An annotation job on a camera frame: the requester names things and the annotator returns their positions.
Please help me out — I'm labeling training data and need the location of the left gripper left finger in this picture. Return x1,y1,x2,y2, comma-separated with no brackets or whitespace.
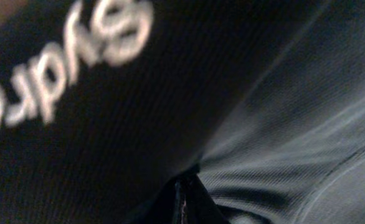
120,179,183,224

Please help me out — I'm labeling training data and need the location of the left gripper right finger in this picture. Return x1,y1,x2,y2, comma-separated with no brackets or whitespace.
182,175,230,224

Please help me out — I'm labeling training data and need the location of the black t-shirt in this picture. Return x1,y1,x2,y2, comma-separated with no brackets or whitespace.
0,1,365,223

